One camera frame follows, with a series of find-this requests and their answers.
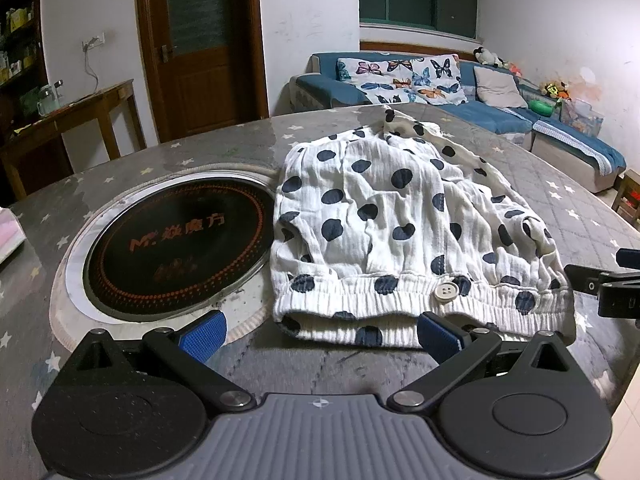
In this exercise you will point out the black white plush toy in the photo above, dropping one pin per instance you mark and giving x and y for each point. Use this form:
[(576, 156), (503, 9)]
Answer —
[(487, 57)]

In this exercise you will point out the green round toy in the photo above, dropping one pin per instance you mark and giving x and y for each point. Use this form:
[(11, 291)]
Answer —
[(542, 108)]

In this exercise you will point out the dark wooden shelf cabinet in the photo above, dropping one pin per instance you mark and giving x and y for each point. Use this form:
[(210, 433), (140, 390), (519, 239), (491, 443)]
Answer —
[(20, 50)]

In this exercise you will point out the black round induction cooktop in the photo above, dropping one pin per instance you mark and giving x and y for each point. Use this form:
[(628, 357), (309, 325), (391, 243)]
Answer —
[(175, 240)]

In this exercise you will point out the white polka dot pants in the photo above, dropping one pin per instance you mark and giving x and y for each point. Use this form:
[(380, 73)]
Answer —
[(375, 210)]

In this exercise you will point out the white wall socket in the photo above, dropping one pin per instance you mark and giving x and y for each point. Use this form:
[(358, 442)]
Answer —
[(93, 41)]

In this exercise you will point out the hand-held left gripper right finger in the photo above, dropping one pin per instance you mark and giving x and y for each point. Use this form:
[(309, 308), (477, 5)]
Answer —
[(439, 336)]

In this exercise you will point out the butterfly print blanket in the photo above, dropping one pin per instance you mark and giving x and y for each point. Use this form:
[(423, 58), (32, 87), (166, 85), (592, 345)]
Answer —
[(400, 80)]

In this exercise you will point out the wooden side table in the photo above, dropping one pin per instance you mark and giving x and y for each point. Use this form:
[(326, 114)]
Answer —
[(85, 105)]

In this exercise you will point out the colourful plush toys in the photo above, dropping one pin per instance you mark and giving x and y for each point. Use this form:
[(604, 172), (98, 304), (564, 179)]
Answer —
[(555, 90)]

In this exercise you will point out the glass jar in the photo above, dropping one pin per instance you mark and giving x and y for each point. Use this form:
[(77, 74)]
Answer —
[(46, 102), (59, 92)]

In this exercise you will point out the red brown box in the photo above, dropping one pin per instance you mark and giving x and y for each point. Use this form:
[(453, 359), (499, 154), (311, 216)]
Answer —
[(630, 200)]

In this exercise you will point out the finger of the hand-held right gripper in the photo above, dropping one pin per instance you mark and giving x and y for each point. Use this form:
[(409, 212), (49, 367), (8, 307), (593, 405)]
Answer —
[(615, 292), (630, 257)]

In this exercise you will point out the pink tissue pack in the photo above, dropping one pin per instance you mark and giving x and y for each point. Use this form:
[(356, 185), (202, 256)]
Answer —
[(10, 235)]

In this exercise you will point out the brown wooden door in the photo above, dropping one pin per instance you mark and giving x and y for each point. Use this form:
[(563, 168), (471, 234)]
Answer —
[(200, 85)]

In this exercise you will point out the beige pillow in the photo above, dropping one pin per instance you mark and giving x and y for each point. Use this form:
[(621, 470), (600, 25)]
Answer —
[(497, 87)]

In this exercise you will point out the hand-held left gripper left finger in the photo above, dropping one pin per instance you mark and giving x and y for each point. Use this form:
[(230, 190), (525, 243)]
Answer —
[(202, 336)]

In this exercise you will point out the blue sofa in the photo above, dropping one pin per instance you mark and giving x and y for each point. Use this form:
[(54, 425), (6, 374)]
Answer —
[(500, 120)]

